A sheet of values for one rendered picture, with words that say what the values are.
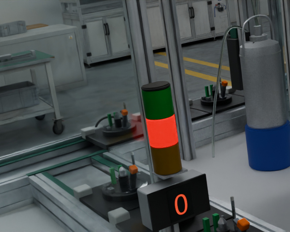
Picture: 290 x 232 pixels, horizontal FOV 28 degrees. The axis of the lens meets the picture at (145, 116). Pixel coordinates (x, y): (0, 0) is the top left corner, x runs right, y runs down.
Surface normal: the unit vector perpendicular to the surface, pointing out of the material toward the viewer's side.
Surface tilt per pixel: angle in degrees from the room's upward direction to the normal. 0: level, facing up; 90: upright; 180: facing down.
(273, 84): 90
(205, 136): 90
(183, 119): 90
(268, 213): 0
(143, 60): 90
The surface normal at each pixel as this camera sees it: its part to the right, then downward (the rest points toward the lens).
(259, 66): -0.22, 0.29
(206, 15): 0.38, 0.18
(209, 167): -0.15, -0.95
